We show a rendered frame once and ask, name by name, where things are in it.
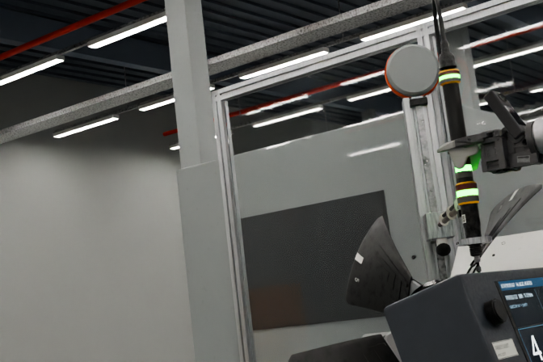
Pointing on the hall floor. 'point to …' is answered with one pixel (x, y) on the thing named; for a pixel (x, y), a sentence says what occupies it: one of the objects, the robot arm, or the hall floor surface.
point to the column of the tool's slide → (425, 181)
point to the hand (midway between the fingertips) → (448, 147)
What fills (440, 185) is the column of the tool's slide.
